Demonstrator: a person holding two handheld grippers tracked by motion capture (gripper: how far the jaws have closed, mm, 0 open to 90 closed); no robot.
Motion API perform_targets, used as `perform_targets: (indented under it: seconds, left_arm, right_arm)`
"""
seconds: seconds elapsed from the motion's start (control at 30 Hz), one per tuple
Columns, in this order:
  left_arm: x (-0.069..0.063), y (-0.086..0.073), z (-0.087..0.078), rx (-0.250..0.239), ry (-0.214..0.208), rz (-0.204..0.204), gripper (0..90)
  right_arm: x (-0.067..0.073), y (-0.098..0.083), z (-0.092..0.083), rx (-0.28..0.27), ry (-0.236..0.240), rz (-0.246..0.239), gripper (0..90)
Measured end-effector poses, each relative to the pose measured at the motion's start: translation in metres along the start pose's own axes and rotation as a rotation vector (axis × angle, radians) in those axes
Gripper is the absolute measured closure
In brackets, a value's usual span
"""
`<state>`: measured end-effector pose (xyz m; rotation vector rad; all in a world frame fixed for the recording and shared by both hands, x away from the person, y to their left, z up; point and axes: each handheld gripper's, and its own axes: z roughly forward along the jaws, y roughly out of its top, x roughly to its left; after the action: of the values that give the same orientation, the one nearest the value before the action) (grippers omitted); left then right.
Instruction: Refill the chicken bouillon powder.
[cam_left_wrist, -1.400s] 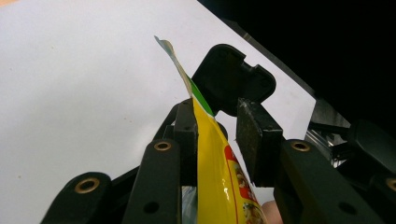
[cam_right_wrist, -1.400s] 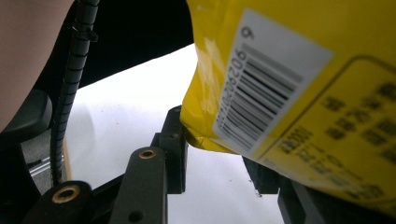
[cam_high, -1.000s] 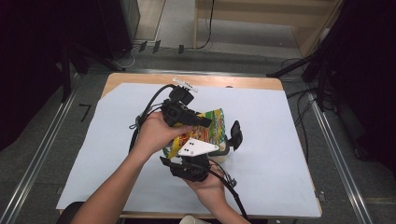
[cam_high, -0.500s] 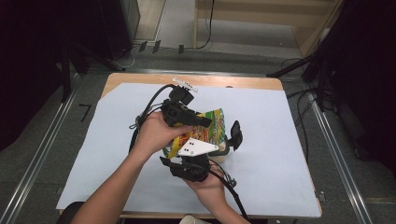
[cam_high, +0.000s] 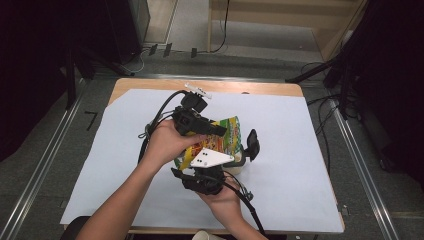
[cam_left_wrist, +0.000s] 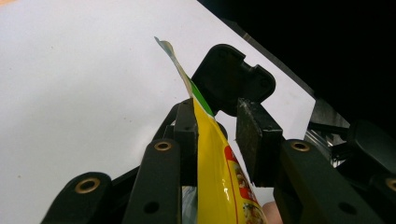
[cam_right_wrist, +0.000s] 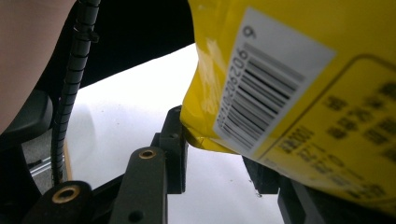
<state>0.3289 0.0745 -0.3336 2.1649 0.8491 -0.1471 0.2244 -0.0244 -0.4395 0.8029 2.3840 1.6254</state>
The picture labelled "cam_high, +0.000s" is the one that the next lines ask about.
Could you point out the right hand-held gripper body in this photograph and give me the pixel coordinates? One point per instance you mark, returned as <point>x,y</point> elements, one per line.
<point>206,183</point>

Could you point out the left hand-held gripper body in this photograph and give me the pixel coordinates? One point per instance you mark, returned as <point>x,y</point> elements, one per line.
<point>188,121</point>

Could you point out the yellow spout pouch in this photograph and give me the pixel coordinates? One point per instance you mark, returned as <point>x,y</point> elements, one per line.
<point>220,141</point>

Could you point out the glass jar with black collar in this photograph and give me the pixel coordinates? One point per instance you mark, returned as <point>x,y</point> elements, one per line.
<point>238,168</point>

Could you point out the person's right hand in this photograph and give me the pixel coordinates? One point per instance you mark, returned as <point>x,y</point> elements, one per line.
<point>223,205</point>

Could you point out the person's left hand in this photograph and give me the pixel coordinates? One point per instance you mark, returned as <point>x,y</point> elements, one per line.
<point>163,143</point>

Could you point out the white paper cup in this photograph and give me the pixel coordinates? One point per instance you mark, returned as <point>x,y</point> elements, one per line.
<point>205,236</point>

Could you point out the black floor tape strip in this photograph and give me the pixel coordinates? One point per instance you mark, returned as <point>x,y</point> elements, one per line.
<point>152,49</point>
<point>193,52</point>
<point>167,49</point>

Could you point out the black corner tape mark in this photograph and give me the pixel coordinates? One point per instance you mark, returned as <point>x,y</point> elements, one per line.
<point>92,118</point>

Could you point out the black stand leg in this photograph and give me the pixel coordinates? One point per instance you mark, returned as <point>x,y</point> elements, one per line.
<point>310,70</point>

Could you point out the black cabinet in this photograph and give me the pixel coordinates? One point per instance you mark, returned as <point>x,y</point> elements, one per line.
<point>126,30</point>

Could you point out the dark round object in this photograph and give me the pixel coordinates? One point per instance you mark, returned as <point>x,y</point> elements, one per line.
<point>71,230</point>

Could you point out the black stand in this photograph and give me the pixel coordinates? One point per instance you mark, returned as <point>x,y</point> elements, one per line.
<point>70,86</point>

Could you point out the black curtain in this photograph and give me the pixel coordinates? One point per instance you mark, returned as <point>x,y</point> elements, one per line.
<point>393,83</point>
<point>30,66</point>

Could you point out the light wooden frame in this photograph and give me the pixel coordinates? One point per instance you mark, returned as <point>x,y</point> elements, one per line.
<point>283,13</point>

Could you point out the metal floor rail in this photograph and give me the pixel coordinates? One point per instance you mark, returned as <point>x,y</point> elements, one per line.
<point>43,161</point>
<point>363,170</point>

